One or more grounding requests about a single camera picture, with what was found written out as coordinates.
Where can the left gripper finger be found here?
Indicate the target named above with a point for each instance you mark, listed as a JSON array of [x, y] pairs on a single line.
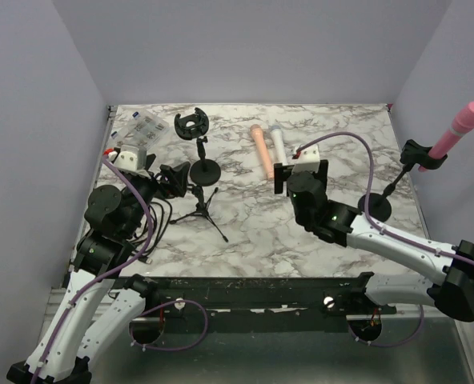
[[150, 158], [174, 180]]

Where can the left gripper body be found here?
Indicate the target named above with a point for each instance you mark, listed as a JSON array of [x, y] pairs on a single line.
[[163, 188]]

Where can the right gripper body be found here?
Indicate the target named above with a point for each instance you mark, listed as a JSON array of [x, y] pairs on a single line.
[[281, 174]]

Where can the black shock mount desk stand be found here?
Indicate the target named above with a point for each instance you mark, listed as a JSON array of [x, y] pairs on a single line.
[[204, 171]]

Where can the black tripod shock mount stand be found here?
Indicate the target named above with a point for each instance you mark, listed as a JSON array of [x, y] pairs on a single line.
[[201, 208]]

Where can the silver white microphone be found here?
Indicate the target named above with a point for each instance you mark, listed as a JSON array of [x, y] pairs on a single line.
[[277, 138]]

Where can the beige microphone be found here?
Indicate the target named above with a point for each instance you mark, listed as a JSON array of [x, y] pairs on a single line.
[[257, 134]]

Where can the black clip round base stand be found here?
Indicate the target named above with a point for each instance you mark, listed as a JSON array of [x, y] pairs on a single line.
[[412, 154]]

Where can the pink microphone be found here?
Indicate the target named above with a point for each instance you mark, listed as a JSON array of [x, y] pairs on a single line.
[[462, 124]]

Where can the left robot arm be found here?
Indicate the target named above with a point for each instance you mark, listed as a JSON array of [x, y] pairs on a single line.
[[75, 339]]

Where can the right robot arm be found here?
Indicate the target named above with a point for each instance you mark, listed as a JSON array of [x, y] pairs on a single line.
[[441, 274]]

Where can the clear plastic parts box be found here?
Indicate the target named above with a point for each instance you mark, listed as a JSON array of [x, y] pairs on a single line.
[[144, 130]]

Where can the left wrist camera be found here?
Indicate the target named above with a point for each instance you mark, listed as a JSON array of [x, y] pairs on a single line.
[[130, 159]]

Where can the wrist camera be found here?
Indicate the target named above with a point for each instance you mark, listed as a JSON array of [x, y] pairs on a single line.
[[308, 160], [130, 159]]

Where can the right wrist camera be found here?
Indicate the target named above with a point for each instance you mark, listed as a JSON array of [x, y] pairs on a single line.
[[308, 160]]

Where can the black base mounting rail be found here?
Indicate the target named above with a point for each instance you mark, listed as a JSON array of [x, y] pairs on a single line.
[[251, 305]]

